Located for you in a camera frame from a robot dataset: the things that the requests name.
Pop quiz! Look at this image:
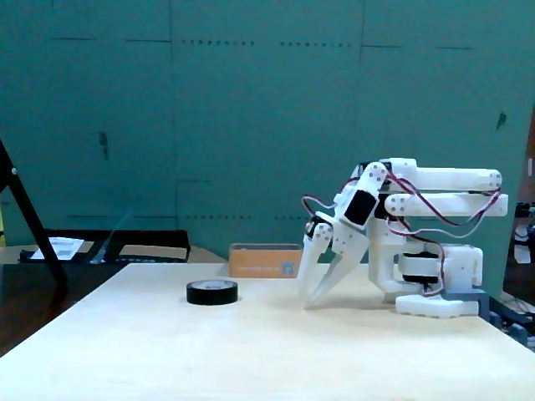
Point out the metal tray with orange sides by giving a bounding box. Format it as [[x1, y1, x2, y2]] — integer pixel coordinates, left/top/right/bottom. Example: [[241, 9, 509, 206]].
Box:
[[228, 242, 303, 278]]

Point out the grey slanted rod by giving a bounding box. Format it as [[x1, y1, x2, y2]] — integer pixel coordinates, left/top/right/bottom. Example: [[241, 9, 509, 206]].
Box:
[[89, 208, 135, 265]]

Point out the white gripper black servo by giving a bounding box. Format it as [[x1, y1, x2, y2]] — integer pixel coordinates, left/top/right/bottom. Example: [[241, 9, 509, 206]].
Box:
[[298, 211, 371, 311]]

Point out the white printed paper label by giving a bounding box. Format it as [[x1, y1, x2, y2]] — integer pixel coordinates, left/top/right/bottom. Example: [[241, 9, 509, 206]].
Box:
[[35, 236, 84, 260]]

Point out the black slanted stand leg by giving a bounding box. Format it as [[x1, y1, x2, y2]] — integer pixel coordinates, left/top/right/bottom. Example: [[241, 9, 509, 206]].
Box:
[[0, 139, 69, 302]]

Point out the black tape roll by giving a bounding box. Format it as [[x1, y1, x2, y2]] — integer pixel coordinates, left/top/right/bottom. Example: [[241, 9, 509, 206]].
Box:
[[186, 279, 240, 307]]

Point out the thin red gripper cable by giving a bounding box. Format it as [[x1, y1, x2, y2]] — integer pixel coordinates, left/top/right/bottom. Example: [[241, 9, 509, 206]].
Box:
[[301, 195, 337, 221]]

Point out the grey table clamp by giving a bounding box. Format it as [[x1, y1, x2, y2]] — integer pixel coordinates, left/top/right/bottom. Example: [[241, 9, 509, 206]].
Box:
[[441, 289, 491, 323]]

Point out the long red arm cable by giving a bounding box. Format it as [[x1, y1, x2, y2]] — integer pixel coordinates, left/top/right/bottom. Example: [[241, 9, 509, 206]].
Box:
[[378, 169, 502, 298]]

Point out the black and white device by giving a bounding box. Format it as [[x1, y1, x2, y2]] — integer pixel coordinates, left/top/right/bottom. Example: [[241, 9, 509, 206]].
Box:
[[513, 200, 535, 266]]

